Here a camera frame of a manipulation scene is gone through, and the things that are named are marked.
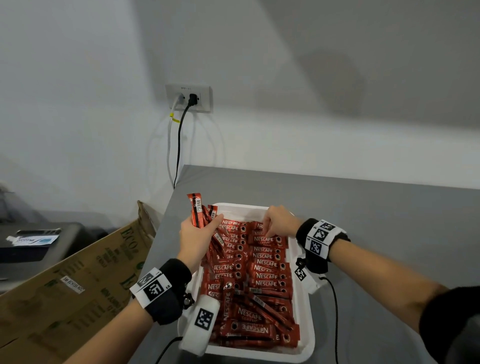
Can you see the person's right hand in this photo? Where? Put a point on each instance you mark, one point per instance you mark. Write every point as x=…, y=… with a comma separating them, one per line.
x=283, y=223

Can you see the person's left hand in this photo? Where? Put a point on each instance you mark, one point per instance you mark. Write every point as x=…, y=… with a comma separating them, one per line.
x=195, y=243

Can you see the bunch of Nescafe sachets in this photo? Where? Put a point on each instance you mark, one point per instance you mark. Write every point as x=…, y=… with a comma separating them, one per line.
x=195, y=210

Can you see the pile of red Nescafe sachets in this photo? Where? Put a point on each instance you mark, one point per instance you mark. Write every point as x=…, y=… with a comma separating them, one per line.
x=266, y=262

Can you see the white plastic tray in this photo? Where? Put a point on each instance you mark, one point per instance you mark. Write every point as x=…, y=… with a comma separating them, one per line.
x=303, y=307

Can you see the pile of red coffee sachets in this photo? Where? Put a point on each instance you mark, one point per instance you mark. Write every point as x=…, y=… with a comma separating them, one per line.
x=258, y=318

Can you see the person's left forearm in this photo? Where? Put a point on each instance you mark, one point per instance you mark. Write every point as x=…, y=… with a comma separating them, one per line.
x=112, y=337

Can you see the person's right forearm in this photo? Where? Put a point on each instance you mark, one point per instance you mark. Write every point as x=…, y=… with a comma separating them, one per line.
x=386, y=281

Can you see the black right wristband with markers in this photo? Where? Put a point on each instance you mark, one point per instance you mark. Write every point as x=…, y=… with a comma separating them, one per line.
x=303, y=232

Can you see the black wristband with markers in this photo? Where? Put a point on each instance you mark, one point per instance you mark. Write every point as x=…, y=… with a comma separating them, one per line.
x=168, y=307
x=303, y=232

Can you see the black left wristband with markers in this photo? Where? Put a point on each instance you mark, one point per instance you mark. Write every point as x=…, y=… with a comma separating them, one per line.
x=168, y=307

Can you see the black power plug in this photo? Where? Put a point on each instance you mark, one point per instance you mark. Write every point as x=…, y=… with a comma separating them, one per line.
x=192, y=99

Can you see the brown cardboard box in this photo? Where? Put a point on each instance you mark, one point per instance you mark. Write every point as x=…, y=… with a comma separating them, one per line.
x=56, y=307

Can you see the dark grey printer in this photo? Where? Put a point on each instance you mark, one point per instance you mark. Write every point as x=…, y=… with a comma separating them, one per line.
x=41, y=262

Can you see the flat black device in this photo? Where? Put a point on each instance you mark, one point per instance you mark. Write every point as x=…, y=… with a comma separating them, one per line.
x=37, y=231

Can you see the white and blue packet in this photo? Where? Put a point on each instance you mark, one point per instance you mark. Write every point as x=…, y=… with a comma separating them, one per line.
x=33, y=240

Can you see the black shirt sleeve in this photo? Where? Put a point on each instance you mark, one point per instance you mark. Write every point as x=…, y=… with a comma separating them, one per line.
x=438, y=315

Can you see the grey knit garment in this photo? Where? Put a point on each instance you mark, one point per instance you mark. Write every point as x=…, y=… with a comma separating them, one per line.
x=465, y=341

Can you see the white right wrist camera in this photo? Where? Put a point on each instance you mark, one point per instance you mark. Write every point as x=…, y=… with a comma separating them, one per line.
x=315, y=285

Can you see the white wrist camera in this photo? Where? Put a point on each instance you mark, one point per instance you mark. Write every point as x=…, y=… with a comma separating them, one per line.
x=193, y=341
x=315, y=285

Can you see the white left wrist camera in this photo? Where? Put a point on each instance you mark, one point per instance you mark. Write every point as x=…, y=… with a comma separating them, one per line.
x=193, y=341

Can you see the grey wall socket plate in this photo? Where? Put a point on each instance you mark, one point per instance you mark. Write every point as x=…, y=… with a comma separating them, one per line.
x=206, y=99

